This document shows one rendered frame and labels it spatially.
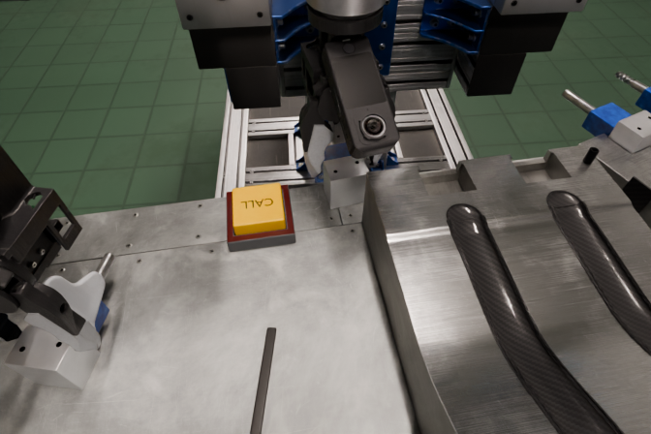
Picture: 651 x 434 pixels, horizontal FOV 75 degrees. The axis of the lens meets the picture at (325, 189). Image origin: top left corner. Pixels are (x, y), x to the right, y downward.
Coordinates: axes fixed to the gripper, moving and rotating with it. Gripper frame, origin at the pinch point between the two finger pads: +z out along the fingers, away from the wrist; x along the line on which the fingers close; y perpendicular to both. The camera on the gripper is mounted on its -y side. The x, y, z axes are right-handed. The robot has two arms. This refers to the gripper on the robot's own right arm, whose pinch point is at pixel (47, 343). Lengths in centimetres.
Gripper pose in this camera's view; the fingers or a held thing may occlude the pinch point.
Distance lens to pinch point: 48.4
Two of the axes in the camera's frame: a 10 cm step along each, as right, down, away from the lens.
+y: 1.3, -7.4, 6.5
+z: 0.1, 6.6, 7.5
